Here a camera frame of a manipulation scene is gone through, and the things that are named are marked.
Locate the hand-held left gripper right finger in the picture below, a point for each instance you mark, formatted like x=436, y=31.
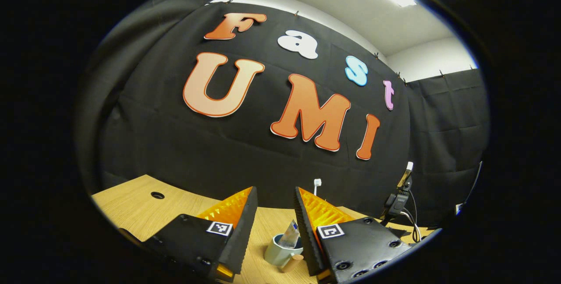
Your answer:
x=304, y=231

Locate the wooden desktop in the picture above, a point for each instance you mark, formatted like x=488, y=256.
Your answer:
x=131, y=205

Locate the white toothpaste tube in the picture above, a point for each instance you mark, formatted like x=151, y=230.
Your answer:
x=290, y=236

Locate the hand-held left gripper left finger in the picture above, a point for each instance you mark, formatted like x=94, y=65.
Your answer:
x=245, y=231

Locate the white toothbrush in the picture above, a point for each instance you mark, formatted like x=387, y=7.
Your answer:
x=317, y=183

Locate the black backdrop cloth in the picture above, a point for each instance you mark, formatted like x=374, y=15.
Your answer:
x=219, y=157

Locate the pale green cup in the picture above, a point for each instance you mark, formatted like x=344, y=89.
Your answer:
x=274, y=253

